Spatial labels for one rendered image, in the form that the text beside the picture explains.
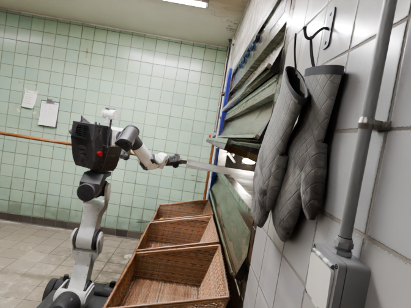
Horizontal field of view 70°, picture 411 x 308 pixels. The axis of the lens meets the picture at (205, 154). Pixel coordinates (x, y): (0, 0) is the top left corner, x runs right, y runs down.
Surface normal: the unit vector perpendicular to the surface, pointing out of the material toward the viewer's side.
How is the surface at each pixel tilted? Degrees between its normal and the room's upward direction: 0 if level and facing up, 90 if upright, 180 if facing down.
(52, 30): 90
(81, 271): 74
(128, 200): 90
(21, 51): 90
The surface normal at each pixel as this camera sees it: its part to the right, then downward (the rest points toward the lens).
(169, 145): 0.04, 0.06
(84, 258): 0.07, -0.22
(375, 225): -0.99, -0.16
